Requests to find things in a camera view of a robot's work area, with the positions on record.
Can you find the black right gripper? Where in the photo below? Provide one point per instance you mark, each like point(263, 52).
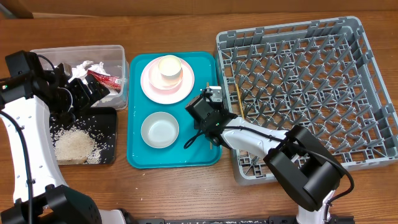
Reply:
point(201, 126)

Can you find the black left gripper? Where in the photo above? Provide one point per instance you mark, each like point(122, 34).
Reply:
point(76, 85)

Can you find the red sauce packet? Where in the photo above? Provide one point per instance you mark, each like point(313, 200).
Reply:
point(108, 81)

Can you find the white napkin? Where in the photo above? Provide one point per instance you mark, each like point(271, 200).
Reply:
point(80, 71)

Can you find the grey bowl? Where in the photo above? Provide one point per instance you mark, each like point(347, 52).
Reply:
point(159, 130)

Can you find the cooked white rice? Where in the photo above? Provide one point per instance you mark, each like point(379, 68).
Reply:
point(81, 142)

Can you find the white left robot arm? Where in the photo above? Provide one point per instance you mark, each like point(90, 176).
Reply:
point(28, 98)

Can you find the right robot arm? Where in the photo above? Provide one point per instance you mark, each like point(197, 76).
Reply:
point(303, 167)

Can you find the grey dishwasher rack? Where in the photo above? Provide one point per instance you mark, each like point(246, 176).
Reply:
point(321, 75)

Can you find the black tray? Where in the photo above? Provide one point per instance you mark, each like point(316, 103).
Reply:
point(107, 120)

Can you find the clear plastic bin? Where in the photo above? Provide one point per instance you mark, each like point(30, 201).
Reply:
point(114, 62)

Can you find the pink plate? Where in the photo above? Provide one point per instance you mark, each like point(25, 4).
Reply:
point(168, 96)

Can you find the teal plastic tray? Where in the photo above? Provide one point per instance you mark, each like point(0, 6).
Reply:
point(142, 156)

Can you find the white cup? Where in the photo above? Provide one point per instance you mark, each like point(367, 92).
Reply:
point(170, 68)

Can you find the pink small bowl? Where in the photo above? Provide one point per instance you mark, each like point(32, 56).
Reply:
point(155, 79)

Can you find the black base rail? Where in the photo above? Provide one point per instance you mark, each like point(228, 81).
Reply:
point(270, 220)

